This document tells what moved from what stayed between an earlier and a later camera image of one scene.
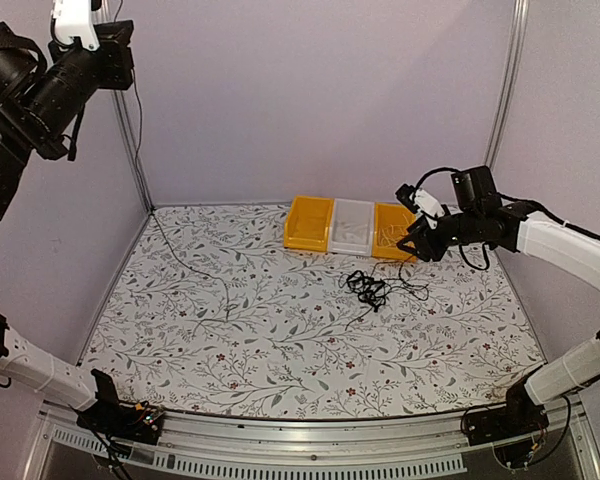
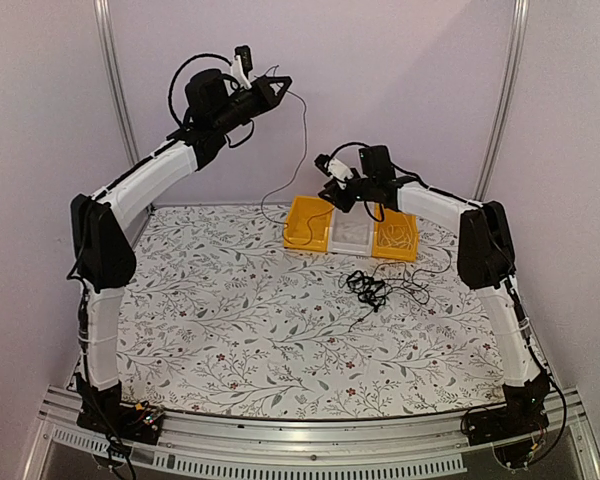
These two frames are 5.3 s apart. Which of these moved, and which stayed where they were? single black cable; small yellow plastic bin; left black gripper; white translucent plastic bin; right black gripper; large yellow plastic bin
Moved: single black cable; right black gripper; left black gripper
Stayed: large yellow plastic bin; white translucent plastic bin; small yellow plastic bin
